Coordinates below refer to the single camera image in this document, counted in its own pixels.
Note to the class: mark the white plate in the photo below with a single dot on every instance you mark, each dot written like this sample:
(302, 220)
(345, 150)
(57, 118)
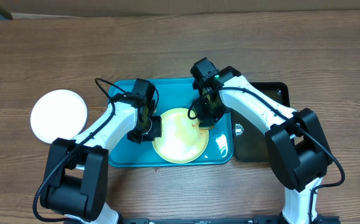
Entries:
(58, 114)

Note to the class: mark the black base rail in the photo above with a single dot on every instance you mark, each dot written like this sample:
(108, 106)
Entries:
(258, 219)

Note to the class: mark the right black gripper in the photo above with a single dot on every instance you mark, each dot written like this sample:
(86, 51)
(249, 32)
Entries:
(204, 116)

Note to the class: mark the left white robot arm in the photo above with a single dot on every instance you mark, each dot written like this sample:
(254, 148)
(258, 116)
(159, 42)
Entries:
(76, 173)

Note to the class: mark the black water tray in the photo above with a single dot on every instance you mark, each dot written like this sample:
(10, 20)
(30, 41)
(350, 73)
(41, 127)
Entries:
(249, 142)

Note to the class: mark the teal plastic tray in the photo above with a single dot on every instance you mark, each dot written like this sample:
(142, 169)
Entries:
(176, 93)

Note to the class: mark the green yellow sponge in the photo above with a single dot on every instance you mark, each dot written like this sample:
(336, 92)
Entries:
(206, 125)

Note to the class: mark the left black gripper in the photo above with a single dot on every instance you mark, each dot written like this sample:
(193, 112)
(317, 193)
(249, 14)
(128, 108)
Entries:
(157, 131)

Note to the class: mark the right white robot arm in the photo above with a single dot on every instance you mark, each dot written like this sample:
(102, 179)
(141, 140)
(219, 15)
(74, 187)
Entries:
(297, 149)

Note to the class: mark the yellow-green plate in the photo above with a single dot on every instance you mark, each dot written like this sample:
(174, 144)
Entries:
(182, 140)

